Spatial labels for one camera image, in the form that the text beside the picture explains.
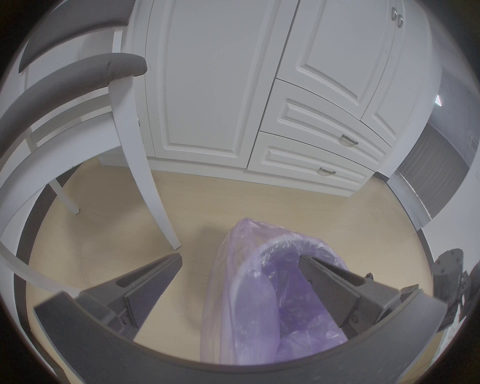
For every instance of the purple plastic bag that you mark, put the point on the purple plastic bag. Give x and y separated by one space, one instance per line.
240 300

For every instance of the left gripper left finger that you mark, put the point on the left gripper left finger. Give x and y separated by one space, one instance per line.
146 292

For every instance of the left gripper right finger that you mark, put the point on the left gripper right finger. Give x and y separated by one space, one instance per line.
337 296

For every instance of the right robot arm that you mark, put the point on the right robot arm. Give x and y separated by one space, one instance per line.
448 270

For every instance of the square ceiling light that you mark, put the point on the square ceiling light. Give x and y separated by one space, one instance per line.
438 100

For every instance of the white chair with grey seat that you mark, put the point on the white chair with grey seat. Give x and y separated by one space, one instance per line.
56 90

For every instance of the white wardrobe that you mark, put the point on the white wardrobe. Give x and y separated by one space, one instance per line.
210 75

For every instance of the white trash bin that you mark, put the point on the white trash bin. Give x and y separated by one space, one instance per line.
245 262

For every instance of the grey curtain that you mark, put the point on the grey curtain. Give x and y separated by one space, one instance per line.
431 176

